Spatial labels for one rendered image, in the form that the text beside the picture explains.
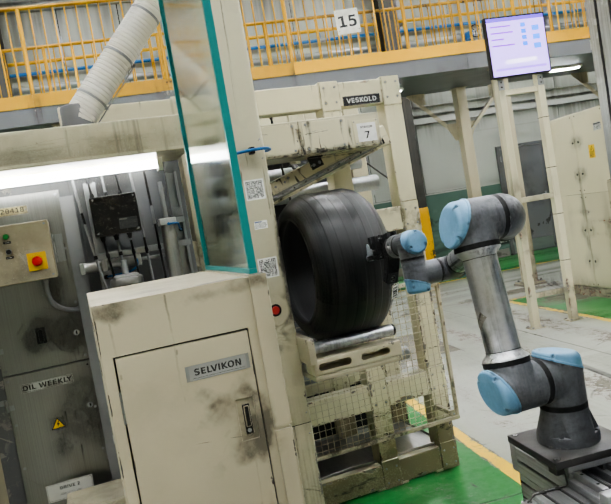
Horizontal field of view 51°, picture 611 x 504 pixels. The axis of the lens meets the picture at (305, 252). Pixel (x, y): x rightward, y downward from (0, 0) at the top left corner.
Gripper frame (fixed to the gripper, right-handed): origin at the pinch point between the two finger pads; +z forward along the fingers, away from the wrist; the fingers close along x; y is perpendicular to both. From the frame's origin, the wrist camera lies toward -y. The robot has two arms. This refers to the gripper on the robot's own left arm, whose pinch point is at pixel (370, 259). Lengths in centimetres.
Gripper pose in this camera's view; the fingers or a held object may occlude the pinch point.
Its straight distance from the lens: 227.9
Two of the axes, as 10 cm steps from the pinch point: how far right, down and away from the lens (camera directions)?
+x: -9.3, 1.8, -3.3
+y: -2.0, -9.8, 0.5
